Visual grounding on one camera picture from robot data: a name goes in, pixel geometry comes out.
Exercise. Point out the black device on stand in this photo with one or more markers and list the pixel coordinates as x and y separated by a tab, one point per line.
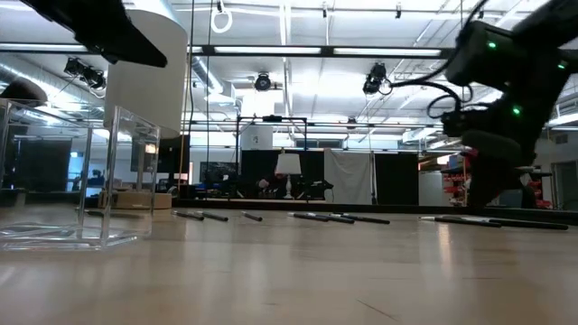
318	185

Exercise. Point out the black television screen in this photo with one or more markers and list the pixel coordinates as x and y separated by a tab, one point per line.
174	158

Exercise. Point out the black overhead frame beam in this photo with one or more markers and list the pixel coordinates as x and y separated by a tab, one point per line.
327	50

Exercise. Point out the long black makeup brush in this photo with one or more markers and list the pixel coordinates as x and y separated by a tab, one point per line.
537	224
469	221

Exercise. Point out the small black ceiling camera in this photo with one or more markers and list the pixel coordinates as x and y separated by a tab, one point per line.
351	123

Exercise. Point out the silver ribbed air duct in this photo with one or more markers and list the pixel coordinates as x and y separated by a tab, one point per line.
27	74

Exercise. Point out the dark dome-shaped object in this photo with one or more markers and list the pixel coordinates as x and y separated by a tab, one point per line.
22	95

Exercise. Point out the black backdrop panel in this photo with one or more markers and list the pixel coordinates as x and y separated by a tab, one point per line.
397	180
311	164

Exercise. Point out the black aluminium table frame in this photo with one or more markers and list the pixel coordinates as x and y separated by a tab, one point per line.
397	208

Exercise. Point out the dark computer monitor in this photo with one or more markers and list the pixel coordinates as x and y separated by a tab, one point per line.
219	172

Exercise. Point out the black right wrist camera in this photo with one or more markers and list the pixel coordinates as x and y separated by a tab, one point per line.
453	123

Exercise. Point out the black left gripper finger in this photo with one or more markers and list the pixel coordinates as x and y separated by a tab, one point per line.
131	47

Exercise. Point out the white shade wooden base lamp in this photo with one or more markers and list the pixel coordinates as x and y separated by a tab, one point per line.
149	90

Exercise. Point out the shelf rack with red bins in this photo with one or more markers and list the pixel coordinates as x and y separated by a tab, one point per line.
454	182

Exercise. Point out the black metal frame stand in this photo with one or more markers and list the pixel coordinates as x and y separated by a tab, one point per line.
271	118

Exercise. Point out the white sign board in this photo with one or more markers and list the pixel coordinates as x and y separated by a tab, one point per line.
257	137

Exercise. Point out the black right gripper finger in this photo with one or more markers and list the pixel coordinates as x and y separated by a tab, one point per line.
492	185

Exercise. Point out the white cabinet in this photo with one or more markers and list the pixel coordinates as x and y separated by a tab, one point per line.
431	189

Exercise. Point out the clear acrylic container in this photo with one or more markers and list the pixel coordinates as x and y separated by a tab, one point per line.
126	135

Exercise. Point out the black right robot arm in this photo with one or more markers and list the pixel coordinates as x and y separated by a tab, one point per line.
546	22

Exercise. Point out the white LED strip light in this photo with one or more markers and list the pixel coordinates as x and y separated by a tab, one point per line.
266	50
388	51
45	48

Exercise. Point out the white hanging cloth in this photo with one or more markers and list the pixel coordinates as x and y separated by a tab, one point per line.
347	176

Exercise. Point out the small white table lamp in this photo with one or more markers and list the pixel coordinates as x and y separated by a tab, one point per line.
288	163

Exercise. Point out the grey door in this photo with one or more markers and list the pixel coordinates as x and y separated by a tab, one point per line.
566	185

